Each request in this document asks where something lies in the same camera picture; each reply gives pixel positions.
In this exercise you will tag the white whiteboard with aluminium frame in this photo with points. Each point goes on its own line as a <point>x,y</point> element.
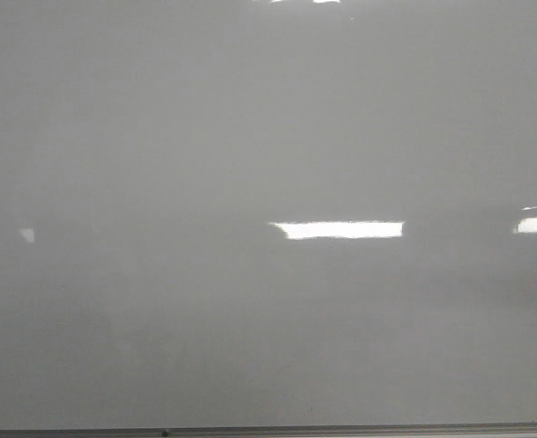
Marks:
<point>257,213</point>

